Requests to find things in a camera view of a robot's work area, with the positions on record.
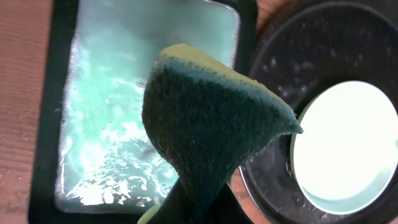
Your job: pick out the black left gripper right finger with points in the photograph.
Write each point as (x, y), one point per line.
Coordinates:
(227, 210)

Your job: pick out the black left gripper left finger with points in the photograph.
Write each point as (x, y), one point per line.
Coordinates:
(180, 207)

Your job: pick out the green yellow scrub sponge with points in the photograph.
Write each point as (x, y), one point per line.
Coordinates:
(205, 119)

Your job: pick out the mint green plate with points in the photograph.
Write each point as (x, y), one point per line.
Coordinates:
(347, 155)

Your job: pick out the black rectangular soapy water tray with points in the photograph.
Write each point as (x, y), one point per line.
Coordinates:
(93, 160)

